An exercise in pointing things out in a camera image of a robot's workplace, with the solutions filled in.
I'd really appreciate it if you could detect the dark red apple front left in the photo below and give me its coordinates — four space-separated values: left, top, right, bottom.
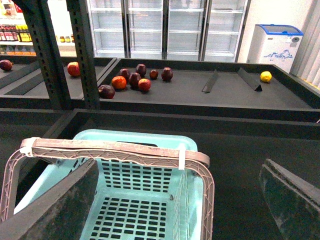
98 84 116 99

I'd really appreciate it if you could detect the shelf with bottles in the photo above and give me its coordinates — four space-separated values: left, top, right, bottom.
0 0 76 57

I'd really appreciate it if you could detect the dark red apple centre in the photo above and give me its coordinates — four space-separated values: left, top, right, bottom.
128 72 141 89

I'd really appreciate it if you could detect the small dark red apple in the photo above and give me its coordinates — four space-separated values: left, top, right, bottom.
149 69 159 80

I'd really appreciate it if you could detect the white zip tie left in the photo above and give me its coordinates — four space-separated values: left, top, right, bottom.
19 137 40 158

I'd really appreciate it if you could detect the black perforated post right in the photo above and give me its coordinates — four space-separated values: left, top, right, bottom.
66 0 100 110

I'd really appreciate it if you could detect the white chest freezer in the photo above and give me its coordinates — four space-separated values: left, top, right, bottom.
247 24 304 73

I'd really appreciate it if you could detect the red apple left bin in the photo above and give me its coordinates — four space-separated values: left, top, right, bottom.
67 61 80 77

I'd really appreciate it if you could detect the black upper left bin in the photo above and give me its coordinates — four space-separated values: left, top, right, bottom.
0 55 117 109

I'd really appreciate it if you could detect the glass door refrigerator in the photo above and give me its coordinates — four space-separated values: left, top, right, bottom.
87 0 250 62

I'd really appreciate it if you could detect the orange red apple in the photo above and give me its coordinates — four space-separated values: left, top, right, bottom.
111 76 127 90

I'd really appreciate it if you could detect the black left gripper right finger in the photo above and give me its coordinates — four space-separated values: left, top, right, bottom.
259 159 320 240

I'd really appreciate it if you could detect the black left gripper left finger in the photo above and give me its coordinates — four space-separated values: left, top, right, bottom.
0 159 99 240

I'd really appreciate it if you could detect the black divider left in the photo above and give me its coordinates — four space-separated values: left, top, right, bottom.
202 69 219 93

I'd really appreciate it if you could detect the black upper display bin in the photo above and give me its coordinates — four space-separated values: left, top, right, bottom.
98 58 320 123

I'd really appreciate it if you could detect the black divider right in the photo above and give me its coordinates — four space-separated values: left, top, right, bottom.
237 67 263 92

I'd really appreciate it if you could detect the black perforated post left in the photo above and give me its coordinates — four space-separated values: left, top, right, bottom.
14 0 72 110

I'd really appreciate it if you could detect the dark apple far left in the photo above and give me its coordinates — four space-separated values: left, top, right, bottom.
0 59 13 72

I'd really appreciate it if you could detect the dark red apple right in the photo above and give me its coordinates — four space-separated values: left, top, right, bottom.
161 67 173 82

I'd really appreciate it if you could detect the red yellow apple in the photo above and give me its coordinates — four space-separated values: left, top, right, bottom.
138 78 151 92

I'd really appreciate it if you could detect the white zip tie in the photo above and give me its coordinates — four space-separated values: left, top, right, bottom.
19 137 40 158
178 143 186 171

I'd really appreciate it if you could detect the black perforated post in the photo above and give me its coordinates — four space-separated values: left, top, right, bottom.
14 0 72 110
66 0 100 110

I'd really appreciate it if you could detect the white zip tie right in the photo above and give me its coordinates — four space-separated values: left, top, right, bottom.
178 143 186 171

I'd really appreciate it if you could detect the yellow lemon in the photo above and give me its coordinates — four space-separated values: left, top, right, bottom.
260 71 272 83

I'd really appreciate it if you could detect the black divider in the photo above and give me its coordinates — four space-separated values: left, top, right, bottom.
202 69 219 93
237 67 263 92

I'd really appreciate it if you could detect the dark red apple back left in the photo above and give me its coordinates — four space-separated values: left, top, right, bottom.
118 68 131 81

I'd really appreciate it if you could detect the light blue plastic basket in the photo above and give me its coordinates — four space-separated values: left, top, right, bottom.
14 129 203 240

